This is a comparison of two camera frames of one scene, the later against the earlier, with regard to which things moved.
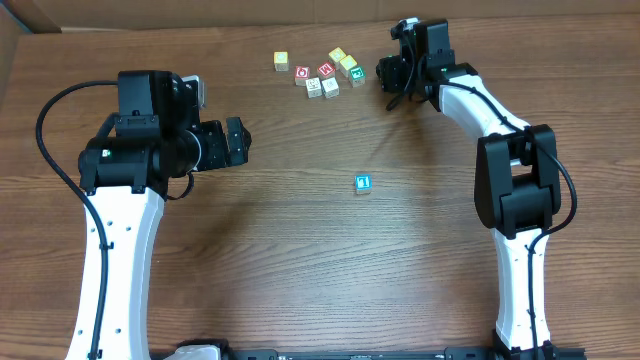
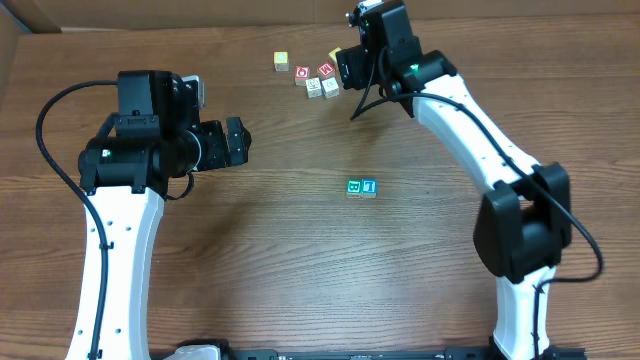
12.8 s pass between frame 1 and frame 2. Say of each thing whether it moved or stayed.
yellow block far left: stayed
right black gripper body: moved
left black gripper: stayed
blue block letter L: moved
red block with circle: stayed
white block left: stayed
